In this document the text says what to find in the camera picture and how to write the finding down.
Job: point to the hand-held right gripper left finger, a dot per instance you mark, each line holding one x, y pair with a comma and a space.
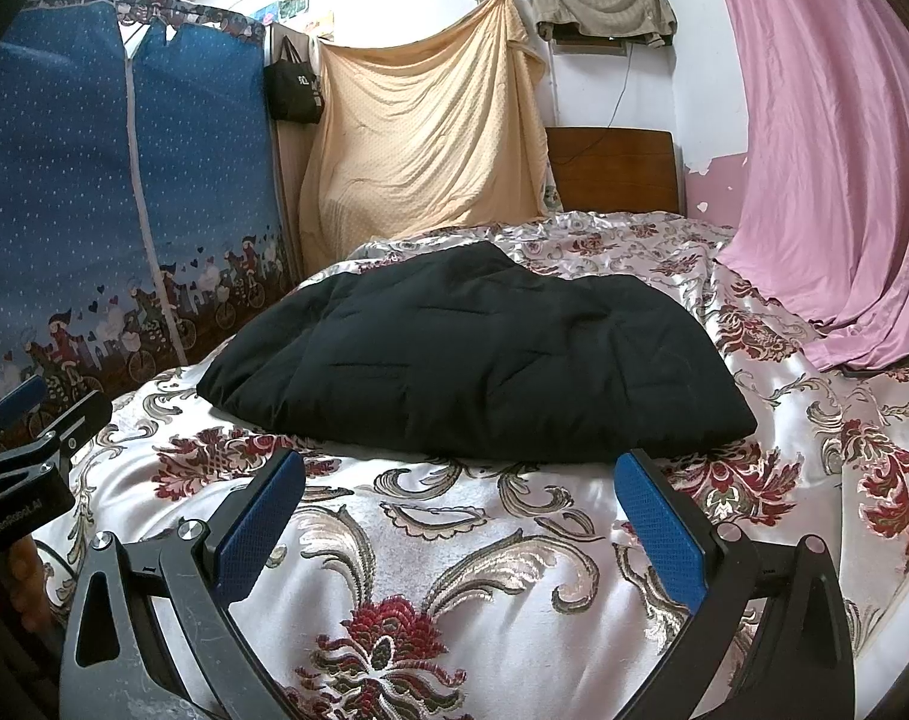
259, 532

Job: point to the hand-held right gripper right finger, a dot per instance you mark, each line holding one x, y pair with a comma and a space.
660, 532

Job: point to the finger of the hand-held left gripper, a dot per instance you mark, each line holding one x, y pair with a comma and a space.
72, 424
19, 399

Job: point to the black padded jacket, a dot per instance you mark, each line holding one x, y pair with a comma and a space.
484, 360

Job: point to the person's left hand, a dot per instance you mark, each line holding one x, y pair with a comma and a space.
30, 581

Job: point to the floral satin bedspread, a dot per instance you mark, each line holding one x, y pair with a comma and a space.
454, 540

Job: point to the blue printed fabric wardrobe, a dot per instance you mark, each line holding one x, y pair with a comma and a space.
64, 187

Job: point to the wooden headboard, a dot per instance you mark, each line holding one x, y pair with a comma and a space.
619, 172

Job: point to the black tote bag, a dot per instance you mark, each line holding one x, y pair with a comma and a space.
293, 90

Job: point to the pink curtain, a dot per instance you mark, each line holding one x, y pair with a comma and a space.
837, 150

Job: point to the beige hanging sheet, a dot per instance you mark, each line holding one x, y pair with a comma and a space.
424, 127

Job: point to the olive cloth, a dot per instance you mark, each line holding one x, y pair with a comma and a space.
604, 6

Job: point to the colourful wall poster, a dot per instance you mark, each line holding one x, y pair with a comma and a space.
288, 0

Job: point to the wall box under cloth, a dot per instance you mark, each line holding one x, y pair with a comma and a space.
589, 46

